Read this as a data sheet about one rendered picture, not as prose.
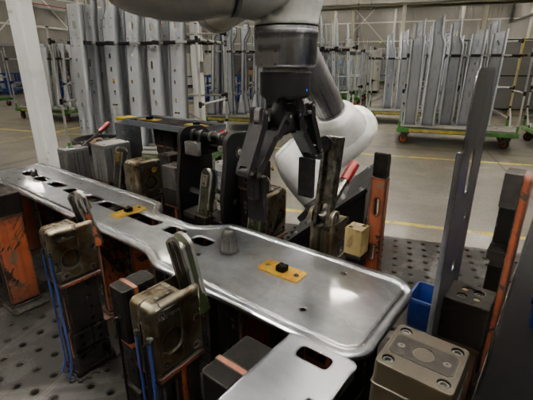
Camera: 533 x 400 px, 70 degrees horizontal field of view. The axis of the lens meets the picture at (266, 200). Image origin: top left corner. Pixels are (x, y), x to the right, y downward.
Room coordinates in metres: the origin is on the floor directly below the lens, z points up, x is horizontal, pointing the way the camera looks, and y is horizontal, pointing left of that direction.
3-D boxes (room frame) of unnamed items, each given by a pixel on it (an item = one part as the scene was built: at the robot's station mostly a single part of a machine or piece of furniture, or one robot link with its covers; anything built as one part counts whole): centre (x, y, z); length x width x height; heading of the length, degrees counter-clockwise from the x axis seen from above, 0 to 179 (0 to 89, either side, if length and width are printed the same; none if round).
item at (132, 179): (1.10, 0.37, 0.89); 0.13 x 0.11 x 0.38; 142
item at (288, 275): (0.59, -0.03, 1.01); 0.08 x 0.04 x 0.01; 52
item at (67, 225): (0.70, 0.40, 0.87); 0.12 x 0.09 x 0.35; 142
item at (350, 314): (0.89, 0.36, 1.00); 1.38 x 0.22 x 0.02; 52
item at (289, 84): (0.59, -0.03, 1.29); 0.08 x 0.07 x 0.09; 142
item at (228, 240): (0.67, 0.07, 1.02); 0.03 x 0.03 x 0.07
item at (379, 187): (0.65, -0.20, 0.95); 0.03 x 0.01 x 0.50; 52
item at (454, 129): (7.02, -3.40, 0.88); 1.91 x 1.00 x 1.76; 68
